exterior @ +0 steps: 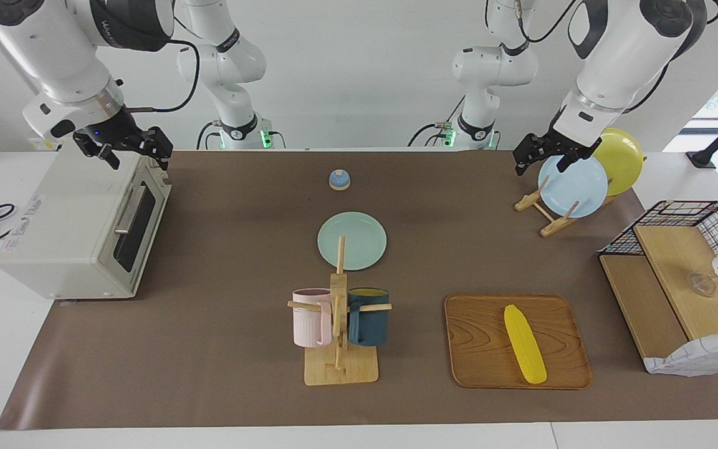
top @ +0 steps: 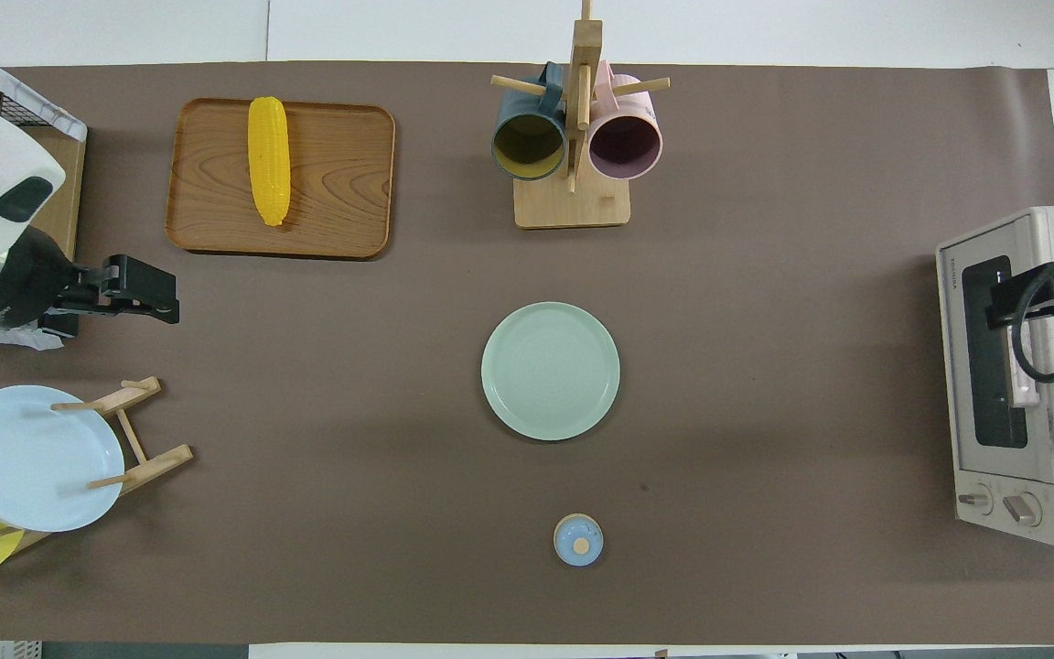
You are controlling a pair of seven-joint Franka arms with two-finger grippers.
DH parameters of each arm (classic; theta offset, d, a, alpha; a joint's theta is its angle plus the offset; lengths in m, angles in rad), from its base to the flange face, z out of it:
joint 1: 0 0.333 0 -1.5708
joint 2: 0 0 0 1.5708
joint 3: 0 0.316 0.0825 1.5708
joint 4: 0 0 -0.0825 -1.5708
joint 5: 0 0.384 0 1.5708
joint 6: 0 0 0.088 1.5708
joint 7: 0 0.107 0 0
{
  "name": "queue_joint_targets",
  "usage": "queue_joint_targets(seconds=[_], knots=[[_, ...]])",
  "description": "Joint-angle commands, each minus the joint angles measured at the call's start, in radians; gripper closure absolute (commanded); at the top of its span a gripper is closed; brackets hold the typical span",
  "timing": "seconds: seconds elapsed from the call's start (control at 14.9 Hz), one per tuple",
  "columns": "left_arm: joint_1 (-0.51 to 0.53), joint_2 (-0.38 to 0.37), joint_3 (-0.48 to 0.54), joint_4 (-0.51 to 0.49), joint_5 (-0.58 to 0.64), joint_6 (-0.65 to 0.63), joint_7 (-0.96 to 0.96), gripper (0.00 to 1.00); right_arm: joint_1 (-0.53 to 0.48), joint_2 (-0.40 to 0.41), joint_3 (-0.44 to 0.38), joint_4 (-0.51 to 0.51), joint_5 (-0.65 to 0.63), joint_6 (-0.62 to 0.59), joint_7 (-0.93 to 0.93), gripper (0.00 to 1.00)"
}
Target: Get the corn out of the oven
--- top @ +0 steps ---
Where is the yellow corn cob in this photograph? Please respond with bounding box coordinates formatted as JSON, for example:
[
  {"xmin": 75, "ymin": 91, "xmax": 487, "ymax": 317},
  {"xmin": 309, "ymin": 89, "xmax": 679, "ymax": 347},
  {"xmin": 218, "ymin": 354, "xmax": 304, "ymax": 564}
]
[{"xmin": 247, "ymin": 96, "xmax": 293, "ymax": 228}]

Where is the dark blue mug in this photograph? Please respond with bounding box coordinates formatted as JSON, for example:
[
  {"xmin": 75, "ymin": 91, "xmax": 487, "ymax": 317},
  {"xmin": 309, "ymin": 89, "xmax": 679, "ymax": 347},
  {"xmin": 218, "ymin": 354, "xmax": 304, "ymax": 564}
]
[{"xmin": 490, "ymin": 62, "xmax": 570, "ymax": 182}]

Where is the wooden plate rack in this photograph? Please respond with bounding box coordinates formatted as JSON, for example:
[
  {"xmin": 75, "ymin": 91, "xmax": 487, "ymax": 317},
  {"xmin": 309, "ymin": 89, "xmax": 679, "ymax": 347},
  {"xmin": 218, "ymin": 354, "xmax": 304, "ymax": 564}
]
[{"xmin": 0, "ymin": 375, "xmax": 194, "ymax": 555}]

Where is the black wire basket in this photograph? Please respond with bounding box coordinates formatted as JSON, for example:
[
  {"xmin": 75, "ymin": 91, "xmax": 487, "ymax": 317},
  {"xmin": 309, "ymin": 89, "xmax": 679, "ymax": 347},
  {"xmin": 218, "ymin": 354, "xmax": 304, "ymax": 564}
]
[{"xmin": 0, "ymin": 55, "xmax": 63, "ymax": 129}]

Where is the light blue plate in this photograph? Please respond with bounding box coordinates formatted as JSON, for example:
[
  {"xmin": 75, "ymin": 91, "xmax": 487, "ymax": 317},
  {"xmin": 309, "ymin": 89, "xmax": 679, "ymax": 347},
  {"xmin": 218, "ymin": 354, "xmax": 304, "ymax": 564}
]
[{"xmin": 0, "ymin": 385, "xmax": 125, "ymax": 533}]

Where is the glass oven door with handle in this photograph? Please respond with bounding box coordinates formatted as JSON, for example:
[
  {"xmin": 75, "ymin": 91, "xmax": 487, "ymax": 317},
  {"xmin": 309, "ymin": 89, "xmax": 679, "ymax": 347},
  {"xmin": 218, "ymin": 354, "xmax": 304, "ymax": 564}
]
[{"xmin": 936, "ymin": 215, "xmax": 1054, "ymax": 486}]

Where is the wooden shelf box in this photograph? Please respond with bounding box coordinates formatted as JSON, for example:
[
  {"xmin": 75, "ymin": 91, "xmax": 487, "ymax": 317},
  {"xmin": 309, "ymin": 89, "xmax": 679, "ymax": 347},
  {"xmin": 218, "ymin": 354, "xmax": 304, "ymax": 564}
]
[{"xmin": 0, "ymin": 73, "xmax": 87, "ymax": 266}]

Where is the brown table mat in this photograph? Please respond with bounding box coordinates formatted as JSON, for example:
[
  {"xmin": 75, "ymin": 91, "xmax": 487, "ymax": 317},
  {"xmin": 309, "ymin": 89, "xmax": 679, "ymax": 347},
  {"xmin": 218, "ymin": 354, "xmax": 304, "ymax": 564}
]
[{"xmin": 0, "ymin": 61, "xmax": 1054, "ymax": 645}]

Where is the white checked cloth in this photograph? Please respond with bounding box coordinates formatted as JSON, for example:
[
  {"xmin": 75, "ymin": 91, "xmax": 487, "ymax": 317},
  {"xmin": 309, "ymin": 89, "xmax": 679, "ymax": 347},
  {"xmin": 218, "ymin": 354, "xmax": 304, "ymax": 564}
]
[{"xmin": 0, "ymin": 37, "xmax": 89, "ymax": 143}]

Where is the wooden serving tray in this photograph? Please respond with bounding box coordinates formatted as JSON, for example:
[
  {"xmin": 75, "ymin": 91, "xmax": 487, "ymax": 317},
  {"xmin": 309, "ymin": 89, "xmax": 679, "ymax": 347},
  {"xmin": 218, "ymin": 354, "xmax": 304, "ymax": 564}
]
[{"xmin": 165, "ymin": 98, "xmax": 396, "ymax": 261}]

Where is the beige oven knob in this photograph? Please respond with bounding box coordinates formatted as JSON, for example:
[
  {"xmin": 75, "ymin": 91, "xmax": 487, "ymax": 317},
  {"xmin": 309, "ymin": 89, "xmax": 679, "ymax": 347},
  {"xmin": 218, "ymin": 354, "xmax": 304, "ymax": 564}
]
[{"xmin": 1003, "ymin": 492, "xmax": 1045, "ymax": 528}]

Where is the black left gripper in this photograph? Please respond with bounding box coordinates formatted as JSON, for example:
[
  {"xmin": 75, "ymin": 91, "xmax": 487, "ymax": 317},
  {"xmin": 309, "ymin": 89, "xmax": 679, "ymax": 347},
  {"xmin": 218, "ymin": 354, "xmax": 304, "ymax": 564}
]
[{"xmin": 40, "ymin": 254, "xmax": 181, "ymax": 340}]

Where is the wooden mug tree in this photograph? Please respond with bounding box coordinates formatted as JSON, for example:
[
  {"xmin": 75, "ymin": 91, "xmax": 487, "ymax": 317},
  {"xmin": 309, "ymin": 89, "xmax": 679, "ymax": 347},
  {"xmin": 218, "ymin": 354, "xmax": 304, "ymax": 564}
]
[{"xmin": 490, "ymin": 0, "xmax": 672, "ymax": 230}]

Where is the pale green plate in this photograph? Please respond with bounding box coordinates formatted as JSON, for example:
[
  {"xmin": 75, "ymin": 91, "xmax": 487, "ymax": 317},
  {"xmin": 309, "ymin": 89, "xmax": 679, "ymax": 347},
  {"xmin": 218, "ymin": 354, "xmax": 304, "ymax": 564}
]
[{"xmin": 480, "ymin": 302, "xmax": 621, "ymax": 442}]

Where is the pink mug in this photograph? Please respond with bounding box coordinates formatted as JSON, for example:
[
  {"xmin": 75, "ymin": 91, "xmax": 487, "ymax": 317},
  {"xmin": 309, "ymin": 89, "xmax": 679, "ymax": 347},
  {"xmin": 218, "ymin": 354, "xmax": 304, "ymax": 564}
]
[{"xmin": 586, "ymin": 62, "xmax": 665, "ymax": 180}]

